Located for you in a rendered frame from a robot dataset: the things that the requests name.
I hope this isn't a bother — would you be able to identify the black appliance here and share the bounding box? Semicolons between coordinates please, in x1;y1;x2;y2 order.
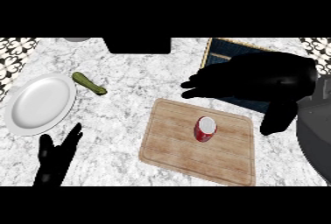
101;38;172;55

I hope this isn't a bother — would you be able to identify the dark blue basket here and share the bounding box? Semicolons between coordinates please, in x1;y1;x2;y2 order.
199;38;276;115

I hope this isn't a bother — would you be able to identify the green zucchini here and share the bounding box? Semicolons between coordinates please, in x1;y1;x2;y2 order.
70;71;109;96

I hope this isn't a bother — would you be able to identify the white oval plate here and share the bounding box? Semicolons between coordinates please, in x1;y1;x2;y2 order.
2;73;78;137

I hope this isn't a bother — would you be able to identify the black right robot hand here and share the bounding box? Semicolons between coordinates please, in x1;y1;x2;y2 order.
180;52;319;137

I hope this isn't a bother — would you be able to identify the red can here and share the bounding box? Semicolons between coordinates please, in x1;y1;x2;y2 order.
192;115;218;144

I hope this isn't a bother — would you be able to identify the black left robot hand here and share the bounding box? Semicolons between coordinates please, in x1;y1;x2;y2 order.
32;122;84;187

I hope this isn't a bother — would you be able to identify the wooden cutting board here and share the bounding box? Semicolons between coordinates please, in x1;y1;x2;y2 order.
138;98;257;187

